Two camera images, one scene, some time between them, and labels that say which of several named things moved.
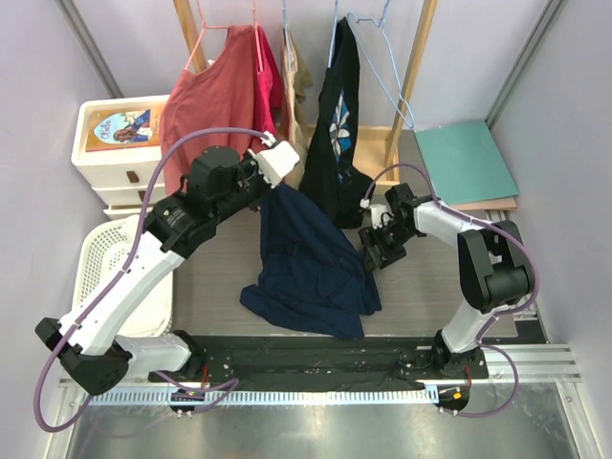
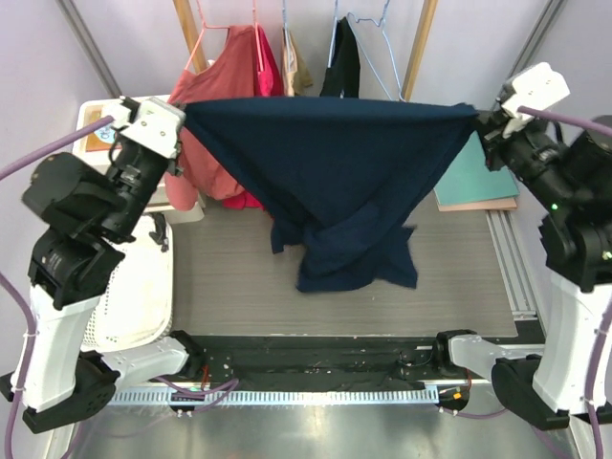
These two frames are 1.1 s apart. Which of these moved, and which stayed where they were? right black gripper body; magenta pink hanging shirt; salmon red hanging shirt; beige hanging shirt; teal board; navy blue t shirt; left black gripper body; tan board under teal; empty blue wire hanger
Moved: right black gripper body; navy blue t shirt; left black gripper body
Stayed: salmon red hanging shirt; teal board; magenta pink hanging shirt; tan board under teal; beige hanging shirt; empty blue wire hanger
